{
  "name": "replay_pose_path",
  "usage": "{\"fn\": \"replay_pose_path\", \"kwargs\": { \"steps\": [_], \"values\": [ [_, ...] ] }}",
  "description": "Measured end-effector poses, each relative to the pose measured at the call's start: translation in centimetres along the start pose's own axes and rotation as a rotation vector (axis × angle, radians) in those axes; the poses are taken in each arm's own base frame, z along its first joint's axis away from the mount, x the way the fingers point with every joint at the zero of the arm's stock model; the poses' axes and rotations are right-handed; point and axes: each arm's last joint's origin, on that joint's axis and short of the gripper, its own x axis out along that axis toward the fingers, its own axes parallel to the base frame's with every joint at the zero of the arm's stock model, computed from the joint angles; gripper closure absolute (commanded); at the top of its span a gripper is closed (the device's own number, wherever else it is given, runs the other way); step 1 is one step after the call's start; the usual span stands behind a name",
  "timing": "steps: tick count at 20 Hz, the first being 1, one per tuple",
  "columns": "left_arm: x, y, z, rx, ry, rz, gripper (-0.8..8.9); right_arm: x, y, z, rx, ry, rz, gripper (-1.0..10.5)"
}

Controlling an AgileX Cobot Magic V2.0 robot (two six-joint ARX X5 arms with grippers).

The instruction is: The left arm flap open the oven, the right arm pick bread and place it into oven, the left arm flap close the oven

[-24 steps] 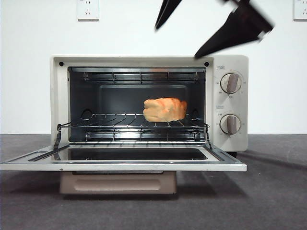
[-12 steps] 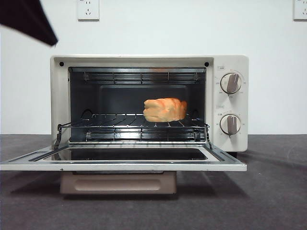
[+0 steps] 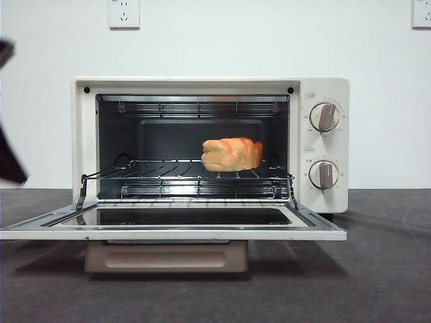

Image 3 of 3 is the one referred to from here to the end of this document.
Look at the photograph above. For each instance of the white wall socket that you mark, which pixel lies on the white wall socket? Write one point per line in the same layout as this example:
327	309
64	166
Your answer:
123	15
422	15

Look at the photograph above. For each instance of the golden brown bread loaf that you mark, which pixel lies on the golden brown bread loaf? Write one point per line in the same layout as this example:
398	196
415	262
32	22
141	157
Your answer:
232	154

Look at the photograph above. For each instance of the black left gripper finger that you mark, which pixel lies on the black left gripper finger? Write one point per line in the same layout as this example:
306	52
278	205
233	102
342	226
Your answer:
6	52
9	161

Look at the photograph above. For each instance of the metal heater guard grille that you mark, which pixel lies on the metal heater guard grille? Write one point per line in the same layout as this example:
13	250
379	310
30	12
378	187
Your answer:
202	190
198	108

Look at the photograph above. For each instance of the beige oven knob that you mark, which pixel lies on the beige oven knob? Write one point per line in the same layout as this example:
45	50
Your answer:
324	175
324	117

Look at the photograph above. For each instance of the cream Toshiba toaster oven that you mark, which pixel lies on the cream Toshiba toaster oven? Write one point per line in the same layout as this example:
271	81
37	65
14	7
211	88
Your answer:
336	148

